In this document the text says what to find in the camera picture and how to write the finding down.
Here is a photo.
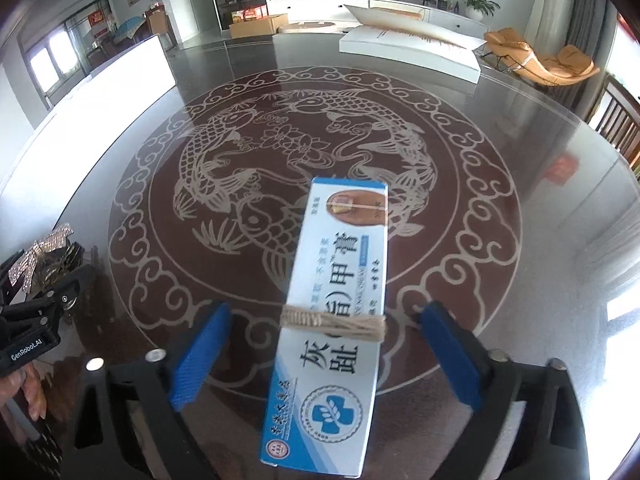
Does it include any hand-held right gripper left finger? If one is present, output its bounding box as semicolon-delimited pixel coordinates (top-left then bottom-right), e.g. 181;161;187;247
62;301;232;480

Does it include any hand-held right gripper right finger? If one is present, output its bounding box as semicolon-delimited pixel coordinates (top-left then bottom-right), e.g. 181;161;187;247
417;301;591;480

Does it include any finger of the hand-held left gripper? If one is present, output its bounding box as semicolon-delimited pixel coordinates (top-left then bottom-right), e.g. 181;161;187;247
27;265;97;318
0;249;28;308

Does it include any silver glitter bow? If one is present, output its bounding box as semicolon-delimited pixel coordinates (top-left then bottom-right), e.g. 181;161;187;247
10;223;83;293

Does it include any white and blue ointment box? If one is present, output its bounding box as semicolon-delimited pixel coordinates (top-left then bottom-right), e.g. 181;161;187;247
259;176;390;478

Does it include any person's left hand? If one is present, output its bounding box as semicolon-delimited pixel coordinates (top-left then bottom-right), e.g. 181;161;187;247
0;362;48;421

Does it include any black dotted cloth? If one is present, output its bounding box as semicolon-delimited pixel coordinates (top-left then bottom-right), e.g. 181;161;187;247
0;410;63;480

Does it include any white partition board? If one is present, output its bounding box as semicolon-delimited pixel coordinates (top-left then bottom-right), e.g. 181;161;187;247
0;35;177;196

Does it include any blue lace cover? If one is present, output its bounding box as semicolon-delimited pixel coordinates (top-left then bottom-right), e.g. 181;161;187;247
112;17;148;46

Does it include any wooden dining chair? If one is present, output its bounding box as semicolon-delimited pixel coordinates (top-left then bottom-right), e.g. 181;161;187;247
147;7;176;46

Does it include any large white flat box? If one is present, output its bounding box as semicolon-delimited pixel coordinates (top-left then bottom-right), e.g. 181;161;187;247
339;4;482;85

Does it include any orange lounge chair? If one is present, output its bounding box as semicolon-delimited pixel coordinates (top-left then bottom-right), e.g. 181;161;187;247
482;29;601;92

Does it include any cardboard box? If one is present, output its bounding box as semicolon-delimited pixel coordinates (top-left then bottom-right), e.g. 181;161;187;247
229;14;290;40

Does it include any grey curtain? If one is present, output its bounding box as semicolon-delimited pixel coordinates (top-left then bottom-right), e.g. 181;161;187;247
565;0;621;116

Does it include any round wooden low table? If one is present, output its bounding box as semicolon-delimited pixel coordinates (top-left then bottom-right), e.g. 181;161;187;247
272;21;346;36

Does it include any large potted green plant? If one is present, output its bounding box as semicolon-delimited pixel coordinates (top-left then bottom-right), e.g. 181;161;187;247
456;0;501;23

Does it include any white television cabinet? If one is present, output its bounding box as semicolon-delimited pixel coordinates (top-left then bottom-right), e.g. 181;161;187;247
265;0;490;36

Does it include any covered standing air conditioner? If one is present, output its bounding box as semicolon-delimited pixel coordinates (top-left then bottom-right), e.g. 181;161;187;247
525;0;581;56

